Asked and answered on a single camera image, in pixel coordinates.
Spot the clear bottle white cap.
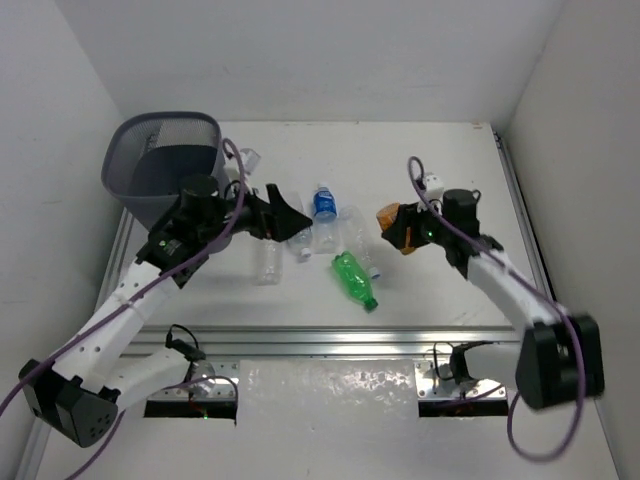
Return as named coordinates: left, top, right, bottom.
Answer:
left=255, top=240, right=283, bottom=286

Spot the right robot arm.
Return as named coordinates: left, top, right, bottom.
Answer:
left=376, top=189, right=605, bottom=410

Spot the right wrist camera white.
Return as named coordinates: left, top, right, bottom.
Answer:
left=417, top=172, right=445, bottom=202

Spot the grey mesh waste bin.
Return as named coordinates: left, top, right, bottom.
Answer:
left=101, top=111, right=229, bottom=230

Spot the aluminium rail frame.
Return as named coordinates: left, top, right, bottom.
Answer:
left=114, top=122, right=535, bottom=370

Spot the orange plastic bottle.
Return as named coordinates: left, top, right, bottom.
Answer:
left=376, top=202, right=415, bottom=255

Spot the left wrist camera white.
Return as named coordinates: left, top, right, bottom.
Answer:
left=224, top=148, right=261, bottom=183

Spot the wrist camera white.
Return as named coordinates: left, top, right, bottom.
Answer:
left=417, top=172, right=445, bottom=202
left=224, top=148, right=261, bottom=183

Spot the purple cable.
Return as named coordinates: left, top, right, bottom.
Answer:
left=407, top=155, right=586, bottom=461
left=0, top=137, right=249, bottom=480

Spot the clear bottle grey label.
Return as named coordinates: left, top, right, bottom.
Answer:
left=284, top=191, right=312, bottom=263

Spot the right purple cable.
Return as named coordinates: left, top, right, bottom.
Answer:
left=407, top=155, right=586, bottom=461

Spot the green plastic bottle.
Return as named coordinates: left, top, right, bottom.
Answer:
left=331, top=251, right=378, bottom=313

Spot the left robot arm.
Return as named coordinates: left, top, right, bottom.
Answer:
left=18, top=174, right=312, bottom=448

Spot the clear bottle lying diagonal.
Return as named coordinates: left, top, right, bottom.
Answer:
left=338, top=205, right=381, bottom=280

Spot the clear bottle blue label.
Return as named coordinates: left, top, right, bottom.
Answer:
left=312, top=182, right=340, bottom=254

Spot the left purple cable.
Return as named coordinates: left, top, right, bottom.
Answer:
left=0, top=137, right=249, bottom=480

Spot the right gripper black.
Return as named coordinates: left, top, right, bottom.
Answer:
left=382, top=197, right=452, bottom=249

